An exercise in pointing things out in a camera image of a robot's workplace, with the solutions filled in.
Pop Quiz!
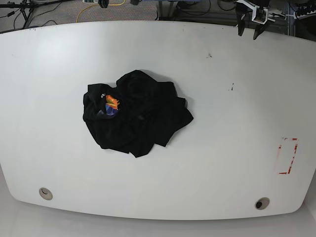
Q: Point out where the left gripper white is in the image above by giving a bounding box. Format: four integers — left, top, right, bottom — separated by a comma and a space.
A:
235, 0, 268, 40

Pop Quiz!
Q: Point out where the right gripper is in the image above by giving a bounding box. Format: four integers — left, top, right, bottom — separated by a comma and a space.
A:
98, 0, 109, 8

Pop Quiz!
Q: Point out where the crumpled black T-shirt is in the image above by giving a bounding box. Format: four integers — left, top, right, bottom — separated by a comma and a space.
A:
83, 70, 194, 158

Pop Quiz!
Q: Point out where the white power strip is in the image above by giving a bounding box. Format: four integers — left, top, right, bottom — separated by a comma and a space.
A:
295, 5, 316, 20

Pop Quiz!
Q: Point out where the black tripod stand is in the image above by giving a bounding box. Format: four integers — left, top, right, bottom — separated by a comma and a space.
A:
0, 0, 72, 29

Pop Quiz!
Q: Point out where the red tape rectangle marking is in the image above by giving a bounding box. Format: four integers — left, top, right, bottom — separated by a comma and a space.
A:
275, 137, 298, 175

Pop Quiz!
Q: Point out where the yellow cable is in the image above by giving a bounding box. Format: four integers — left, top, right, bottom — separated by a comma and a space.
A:
76, 0, 126, 23

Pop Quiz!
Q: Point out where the aluminium frame post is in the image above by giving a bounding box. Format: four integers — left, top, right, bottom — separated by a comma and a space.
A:
156, 0, 178, 21

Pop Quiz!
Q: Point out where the right table cable grommet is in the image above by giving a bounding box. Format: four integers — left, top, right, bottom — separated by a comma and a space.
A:
255, 197, 270, 210

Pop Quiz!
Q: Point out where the table cable grommet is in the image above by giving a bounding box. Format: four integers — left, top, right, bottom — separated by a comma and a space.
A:
39, 188, 53, 200
255, 197, 270, 210

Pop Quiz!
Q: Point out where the left table cable grommet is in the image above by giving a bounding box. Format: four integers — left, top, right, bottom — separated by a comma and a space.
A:
39, 188, 53, 200

